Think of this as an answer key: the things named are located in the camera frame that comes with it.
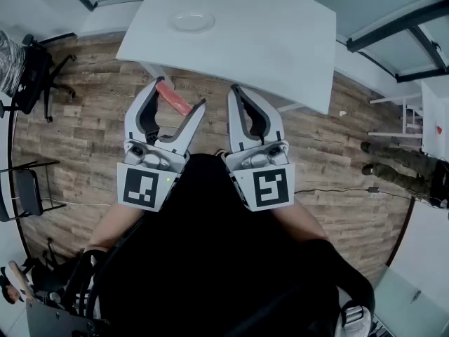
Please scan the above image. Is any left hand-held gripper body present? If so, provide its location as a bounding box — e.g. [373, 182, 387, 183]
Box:
[116, 131, 191, 213]

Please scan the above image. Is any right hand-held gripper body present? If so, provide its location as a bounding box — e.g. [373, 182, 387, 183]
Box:
[224, 139, 295, 212]

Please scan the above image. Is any red rectangular block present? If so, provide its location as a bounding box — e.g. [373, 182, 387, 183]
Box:
[156, 81, 193, 116]

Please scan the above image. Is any white round plate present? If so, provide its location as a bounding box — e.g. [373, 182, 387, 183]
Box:
[170, 11, 215, 34]

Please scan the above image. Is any person's right forearm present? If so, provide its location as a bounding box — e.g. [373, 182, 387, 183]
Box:
[269, 197, 330, 242]

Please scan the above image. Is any person's left forearm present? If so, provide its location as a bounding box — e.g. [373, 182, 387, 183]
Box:
[88, 200, 150, 253]

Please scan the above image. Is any person's black clothing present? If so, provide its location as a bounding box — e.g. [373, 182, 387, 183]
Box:
[66, 152, 376, 337]

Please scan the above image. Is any black office chair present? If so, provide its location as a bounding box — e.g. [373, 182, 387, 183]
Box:
[0, 33, 77, 123]

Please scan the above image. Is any black folding chair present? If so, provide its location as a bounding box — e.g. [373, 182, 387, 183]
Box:
[0, 159, 67, 223]

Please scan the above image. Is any white metal stool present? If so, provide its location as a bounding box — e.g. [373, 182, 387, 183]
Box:
[367, 92, 425, 140]

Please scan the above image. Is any silver crinkled cover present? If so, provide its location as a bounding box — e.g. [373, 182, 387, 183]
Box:
[0, 29, 28, 95]

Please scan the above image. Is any thin black floor cable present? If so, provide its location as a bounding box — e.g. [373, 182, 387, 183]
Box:
[293, 186, 413, 200]

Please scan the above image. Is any white striped strap pad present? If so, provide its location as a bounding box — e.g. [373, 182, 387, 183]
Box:
[337, 303, 373, 337]

